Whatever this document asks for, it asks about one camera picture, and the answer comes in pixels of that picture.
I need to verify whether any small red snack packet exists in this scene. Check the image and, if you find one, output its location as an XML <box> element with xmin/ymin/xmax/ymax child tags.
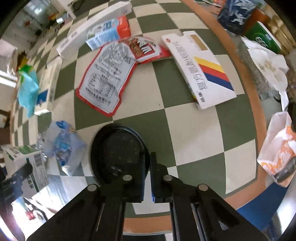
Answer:
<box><xmin>120</xmin><ymin>36</ymin><xmax>171</xmax><ymax>64</ymax></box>

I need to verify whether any long white box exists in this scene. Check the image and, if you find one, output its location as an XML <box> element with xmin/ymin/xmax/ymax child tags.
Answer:
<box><xmin>56</xmin><ymin>1</ymin><xmax>133</xmax><ymax>61</ymax></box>

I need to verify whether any black round lid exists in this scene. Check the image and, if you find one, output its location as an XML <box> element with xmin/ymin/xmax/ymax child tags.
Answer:
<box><xmin>89</xmin><ymin>123</ymin><xmax>149</xmax><ymax>185</ymax></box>

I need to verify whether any white blue medicine box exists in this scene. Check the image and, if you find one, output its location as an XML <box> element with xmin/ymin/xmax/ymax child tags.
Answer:
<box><xmin>34</xmin><ymin>56</ymin><xmax>63</xmax><ymax>115</ymax></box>

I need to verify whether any open white green box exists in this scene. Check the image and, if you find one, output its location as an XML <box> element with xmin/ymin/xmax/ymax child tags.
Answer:
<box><xmin>4</xmin><ymin>146</ymin><xmax>49</xmax><ymax>198</ymax></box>

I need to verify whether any orange white paper bag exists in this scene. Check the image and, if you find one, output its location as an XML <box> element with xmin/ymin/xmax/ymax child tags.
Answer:
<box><xmin>257</xmin><ymin>111</ymin><xmax>295</xmax><ymax>187</ymax></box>

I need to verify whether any green round container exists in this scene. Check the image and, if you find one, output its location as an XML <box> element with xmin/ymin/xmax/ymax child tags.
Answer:
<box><xmin>244</xmin><ymin>21</ymin><xmax>282</xmax><ymax>54</ymax></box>

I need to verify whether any white box striped medicine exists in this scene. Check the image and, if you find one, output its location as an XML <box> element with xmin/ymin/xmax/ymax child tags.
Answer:
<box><xmin>162</xmin><ymin>31</ymin><xmax>237</xmax><ymax>110</ymax></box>

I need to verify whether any left handheld gripper device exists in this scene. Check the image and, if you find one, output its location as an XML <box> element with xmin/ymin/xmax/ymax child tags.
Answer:
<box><xmin>1</xmin><ymin>163</ymin><xmax>33</xmax><ymax>240</ymax></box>

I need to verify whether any crumpled blue plastic wrapper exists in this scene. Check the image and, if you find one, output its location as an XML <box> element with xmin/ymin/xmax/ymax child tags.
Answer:
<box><xmin>37</xmin><ymin>120</ymin><xmax>86</xmax><ymax>176</ymax></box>

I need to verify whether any blue chair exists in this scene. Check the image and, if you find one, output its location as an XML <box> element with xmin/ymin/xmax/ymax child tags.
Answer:
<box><xmin>237</xmin><ymin>183</ymin><xmax>288</xmax><ymax>231</ymax></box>

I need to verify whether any blue water bottle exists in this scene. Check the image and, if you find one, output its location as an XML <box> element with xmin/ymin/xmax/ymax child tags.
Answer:
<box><xmin>217</xmin><ymin>0</ymin><xmax>257</xmax><ymax>35</ymax></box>

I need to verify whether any green white checkered mat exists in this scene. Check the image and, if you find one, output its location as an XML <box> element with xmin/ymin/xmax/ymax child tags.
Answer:
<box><xmin>9</xmin><ymin>0</ymin><xmax>270</xmax><ymax>233</ymax></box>

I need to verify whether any teal green paper bag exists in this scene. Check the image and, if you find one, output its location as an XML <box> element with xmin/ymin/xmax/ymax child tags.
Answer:
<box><xmin>18</xmin><ymin>65</ymin><xmax>39</xmax><ymax>118</ymax></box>

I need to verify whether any blue red milk carton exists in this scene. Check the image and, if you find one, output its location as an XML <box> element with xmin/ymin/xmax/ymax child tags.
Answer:
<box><xmin>86</xmin><ymin>16</ymin><xmax>131</xmax><ymax>50</ymax></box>

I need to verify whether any red white snack wrapper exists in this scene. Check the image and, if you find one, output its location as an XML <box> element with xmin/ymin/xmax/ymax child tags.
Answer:
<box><xmin>76</xmin><ymin>41</ymin><xmax>137</xmax><ymax>117</ymax></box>

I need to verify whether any crumpled white paper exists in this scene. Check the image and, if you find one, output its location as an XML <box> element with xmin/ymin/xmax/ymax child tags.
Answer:
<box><xmin>237</xmin><ymin>37</ymin><xmax>289</xmax><ymax>109</ymax></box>

